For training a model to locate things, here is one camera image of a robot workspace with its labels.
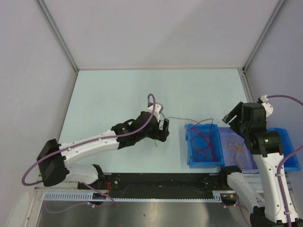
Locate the slotted cable duct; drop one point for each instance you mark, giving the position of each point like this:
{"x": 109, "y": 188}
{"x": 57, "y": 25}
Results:
{"x": 210, "y": 197}

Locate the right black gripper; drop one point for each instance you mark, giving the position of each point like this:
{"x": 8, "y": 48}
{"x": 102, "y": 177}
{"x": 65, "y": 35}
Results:
{"x": 236, "y": 110}

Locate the purple plastic tray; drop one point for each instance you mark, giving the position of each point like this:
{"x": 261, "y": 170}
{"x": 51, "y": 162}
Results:
{"x": 235, "y": 152}

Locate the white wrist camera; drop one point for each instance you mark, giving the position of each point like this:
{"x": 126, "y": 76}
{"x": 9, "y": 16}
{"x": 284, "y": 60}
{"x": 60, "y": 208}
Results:
{"x": 263, "y": 100}
{"x": 157, "y": 111}

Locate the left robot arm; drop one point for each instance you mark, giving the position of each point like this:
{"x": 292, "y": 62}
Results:
{"x": 58, "y": 162}

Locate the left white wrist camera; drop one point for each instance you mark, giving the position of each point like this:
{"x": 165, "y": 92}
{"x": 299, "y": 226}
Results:
{"x": 157, "y": 111}

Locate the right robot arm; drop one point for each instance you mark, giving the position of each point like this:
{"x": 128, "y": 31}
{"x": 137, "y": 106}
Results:
{"x": 275, "y": 207}

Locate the blue plastic bin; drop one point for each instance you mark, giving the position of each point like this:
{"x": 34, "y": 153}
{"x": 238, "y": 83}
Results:
{"x": 204, "y": 149}
{"x": 292, "y": 163}

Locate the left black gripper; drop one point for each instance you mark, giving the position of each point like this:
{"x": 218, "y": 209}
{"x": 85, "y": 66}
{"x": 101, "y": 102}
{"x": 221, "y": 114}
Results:
{"x": 158, "y": 134}

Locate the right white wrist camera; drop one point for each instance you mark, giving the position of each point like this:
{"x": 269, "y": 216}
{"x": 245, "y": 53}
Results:
{"x": 263, "y": 100}

